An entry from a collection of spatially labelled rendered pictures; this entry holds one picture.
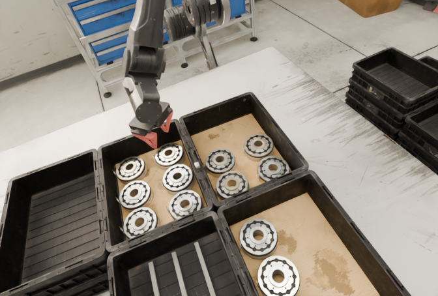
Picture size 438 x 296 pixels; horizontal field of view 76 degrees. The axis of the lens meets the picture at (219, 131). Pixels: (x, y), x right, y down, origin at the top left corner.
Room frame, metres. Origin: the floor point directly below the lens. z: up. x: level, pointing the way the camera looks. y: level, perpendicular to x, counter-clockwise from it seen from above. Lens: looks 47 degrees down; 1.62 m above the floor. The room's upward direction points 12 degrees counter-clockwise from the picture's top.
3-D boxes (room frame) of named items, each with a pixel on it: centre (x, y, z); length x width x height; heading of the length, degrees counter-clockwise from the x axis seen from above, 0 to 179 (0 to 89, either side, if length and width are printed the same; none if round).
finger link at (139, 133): (0.53, 0.17, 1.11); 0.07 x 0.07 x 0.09; 58
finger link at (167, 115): (0.56, 0.15, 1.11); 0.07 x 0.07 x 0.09; 58
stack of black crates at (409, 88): (1.13, -1.04, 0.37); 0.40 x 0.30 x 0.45; 16
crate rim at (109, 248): (0.54, 0.24, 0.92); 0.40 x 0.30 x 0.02; 12
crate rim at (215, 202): (0.60, -0.05, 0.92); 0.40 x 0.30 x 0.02; 12
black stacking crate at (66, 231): (0.47, 0.54, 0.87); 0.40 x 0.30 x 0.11; 12
